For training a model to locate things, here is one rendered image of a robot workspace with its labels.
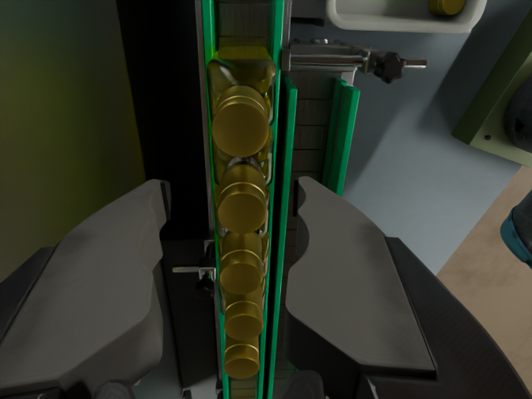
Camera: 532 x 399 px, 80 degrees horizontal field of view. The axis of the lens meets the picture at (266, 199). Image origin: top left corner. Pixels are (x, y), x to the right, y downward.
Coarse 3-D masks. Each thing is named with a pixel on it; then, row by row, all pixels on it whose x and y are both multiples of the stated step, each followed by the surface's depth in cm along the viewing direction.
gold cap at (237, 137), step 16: (224, 96) 21; (240, 96) 19; (256, 96) 21; (224, 112) 18; (240, 112) 18; (256, 112) 18; (224, 128) 19; (240, 128) 19; (256, 128) 19; (224, 144) 19; (240, 144) 19; (256, 144) 19
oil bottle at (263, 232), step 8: (216, 184) 32; (216, 192) 31; (216, 200) 31; (216, 208) 30; (216, 216) 31; (216, 224) 32; (264, 224) 31; (216, 232) 32; (224, 232) 31; (264, 232) 32
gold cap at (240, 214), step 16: (224, 176) 24; (240, 176) 23; (256, 176) 24; (224, 192) 22; (240, 192) 21; (256, 192) 21; (224, 208) 21; (240, 208) 21; (256, 208) 21; (224, 224) 22; (240, 224) 22; (256, 224) 22
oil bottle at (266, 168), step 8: (272, 136) 29; (264, 144) 27; (272, 144) 28; (216, 152) 27; (224, 152) 27; (264, 152) 27; (272, 152) 28; (216, 160) 28; (224, 160) 27; (256, 160) 27; (264, 160) 28; (272, 160) 29; (216, 168) 28; (224, 168) 28; (264, 168) 28; (272, 168) 29; (216, 176) 29; (264, 176) 28; (272, 176) 30
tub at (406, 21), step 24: (336, 0) 49; (360, 0) 50; (384, 0) 50; (408, 0) 50; (480, 0) 44; (336, 24) 45; (360, 24) 45; (384, 24) 45; (408, 24) 45; (432, 24) 45; (456, 24) 46
